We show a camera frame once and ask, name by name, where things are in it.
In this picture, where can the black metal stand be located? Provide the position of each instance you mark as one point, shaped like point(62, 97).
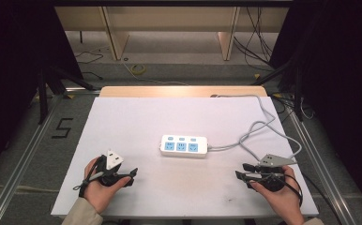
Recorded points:
point(43, 93)
point(298, 93)

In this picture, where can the aluminium floor rail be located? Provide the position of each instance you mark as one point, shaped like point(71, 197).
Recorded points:
point(323, 165)
point(22, 162)

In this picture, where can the person's right hand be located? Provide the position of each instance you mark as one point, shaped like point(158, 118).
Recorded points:
point(283, 200)

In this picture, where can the white board sheet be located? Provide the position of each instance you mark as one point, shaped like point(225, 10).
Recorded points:
point(144, 118)

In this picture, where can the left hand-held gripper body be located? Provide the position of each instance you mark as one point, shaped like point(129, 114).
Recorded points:
point(113, 160)

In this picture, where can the white power strip blue sockets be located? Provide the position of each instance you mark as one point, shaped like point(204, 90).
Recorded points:
point(184, 153)

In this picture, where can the black curtain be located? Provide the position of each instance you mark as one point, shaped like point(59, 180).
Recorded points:
point(10, 62)
point(344, 78)

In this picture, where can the yellow tape roll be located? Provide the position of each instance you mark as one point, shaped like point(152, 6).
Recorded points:
point(133, 69)

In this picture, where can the beige wooden shelf unit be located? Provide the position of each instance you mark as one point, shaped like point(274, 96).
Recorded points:
point(169, 18)

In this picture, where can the person's left hand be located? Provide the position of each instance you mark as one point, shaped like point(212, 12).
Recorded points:
point(98, 193)

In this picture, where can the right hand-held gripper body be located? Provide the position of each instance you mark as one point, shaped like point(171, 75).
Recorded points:
point(274, 160)

